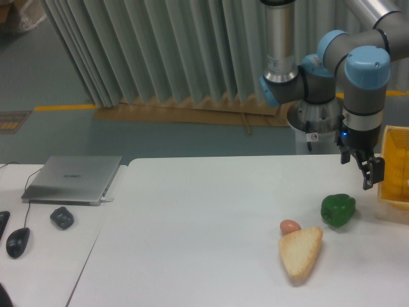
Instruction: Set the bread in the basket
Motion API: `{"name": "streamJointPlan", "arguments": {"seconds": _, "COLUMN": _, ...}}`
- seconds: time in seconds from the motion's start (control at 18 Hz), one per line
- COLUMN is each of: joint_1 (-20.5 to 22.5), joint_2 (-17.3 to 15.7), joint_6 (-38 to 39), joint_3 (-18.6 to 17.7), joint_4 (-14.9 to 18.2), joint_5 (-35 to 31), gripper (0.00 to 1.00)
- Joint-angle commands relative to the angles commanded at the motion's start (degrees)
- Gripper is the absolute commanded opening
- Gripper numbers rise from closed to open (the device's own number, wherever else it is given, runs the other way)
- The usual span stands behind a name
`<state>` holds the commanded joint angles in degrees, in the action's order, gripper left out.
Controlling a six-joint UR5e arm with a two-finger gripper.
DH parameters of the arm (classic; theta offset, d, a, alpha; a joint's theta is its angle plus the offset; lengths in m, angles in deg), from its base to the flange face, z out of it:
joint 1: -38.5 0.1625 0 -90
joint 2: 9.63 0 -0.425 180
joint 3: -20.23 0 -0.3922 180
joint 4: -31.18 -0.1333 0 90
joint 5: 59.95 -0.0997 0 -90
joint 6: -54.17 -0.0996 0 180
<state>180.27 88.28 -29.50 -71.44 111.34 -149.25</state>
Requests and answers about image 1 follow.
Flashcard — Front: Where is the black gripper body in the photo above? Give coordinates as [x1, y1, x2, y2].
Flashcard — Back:
[335, 119, 381, 162]

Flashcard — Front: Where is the triangular toasted bread slice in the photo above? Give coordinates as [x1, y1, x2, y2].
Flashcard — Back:
[279, 226, 323, 281]

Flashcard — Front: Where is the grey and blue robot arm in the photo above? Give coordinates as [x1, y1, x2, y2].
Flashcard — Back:
[260, 1, 408, 189]

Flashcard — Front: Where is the yellow woven basket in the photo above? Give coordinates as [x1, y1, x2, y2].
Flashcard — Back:
[378, 125, 409, 211]

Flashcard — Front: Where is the green bell pepper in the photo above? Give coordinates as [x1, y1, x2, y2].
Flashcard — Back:
[320, 194, 356, 228]

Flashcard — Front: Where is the brown egg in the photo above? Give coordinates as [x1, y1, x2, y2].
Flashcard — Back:
[279, 219, 302, 235]

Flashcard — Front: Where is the brown cardboard sheet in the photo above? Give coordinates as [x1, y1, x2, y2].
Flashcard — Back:
[93, 94, 291, 134]

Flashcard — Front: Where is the grey pleated curtain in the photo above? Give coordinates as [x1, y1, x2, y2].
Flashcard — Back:
[41, 0, 409, 107]

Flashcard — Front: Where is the silver laptop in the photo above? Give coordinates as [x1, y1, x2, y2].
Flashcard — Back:
[21, 155, 122, 205]

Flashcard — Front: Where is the small black controller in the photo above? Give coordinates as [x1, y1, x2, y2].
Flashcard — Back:
[50, 207, 75, 230]

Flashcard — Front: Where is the black computer mouse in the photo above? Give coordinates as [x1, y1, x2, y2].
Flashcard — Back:
[6, 227, 30, 259]

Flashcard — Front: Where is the black keyboard corner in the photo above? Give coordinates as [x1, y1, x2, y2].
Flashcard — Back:
[0, 211, 10, 239]

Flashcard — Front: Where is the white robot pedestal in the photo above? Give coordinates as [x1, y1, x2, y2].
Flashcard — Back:
[287, 97, 343, 155]

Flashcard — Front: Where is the black mouse cable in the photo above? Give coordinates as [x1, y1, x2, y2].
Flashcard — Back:
[0, 162, 49, 230]

